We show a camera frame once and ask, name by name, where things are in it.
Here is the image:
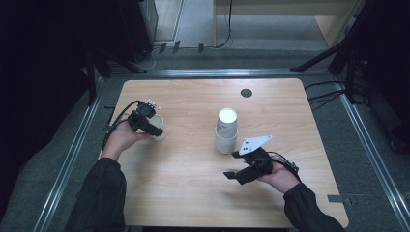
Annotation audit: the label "stack of white paper cups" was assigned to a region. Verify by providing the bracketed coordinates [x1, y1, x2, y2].
[214, 107, 240, 156]

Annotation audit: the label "black metal stand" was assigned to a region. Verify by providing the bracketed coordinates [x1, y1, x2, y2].
[289, 0, 390, 104]
[84, 47, 149, 106]

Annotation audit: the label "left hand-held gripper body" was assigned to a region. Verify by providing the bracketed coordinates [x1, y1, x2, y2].
[127, 99, 161, 133]

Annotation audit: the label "black floor cables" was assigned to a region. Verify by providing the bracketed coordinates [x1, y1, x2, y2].
[304, 79, 369, 111]

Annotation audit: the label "black hanging cable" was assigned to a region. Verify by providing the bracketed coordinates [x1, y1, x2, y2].
[214, 0, 234, 49]

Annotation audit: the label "metal floor rail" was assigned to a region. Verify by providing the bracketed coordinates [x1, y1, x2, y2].
[32, 76, 108, 232]
[108, 68, 331, 78]
[334, 79, 410, 228]

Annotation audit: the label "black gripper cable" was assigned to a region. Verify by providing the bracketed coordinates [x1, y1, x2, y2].
[102, 100, 143, 150]
[266, 150, 303, 184]

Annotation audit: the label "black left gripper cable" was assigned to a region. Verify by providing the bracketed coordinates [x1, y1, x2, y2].
[102, 100, 143, 150]

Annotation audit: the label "person's right hand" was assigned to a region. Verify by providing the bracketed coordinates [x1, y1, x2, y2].
[257, 160, 301, 194]

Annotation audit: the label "printed white paper cup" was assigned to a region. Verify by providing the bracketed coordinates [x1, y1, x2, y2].
[148, 114, 167, 142]

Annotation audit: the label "white floor cable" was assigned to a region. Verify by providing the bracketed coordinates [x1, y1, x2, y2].
[137, 43, 162, 71]

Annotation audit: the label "grey tape strip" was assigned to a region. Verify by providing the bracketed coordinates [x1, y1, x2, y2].
[327, 193, 353, 208]

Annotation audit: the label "person's left hand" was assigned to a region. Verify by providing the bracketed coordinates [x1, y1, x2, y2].
[101, 121, 153, 161]

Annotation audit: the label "light wooden desk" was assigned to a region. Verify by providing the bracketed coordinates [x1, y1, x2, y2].
[212, 0, 366, 48]

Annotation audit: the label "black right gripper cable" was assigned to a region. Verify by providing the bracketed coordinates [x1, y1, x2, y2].
[266, 150, 303, 184]

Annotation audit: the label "black cabinet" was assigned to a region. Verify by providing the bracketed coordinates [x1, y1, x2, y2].
[116, 0, 160, 63]

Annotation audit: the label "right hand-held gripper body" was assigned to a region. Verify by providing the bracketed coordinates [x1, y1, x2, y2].
[236, 134, 274, 186]

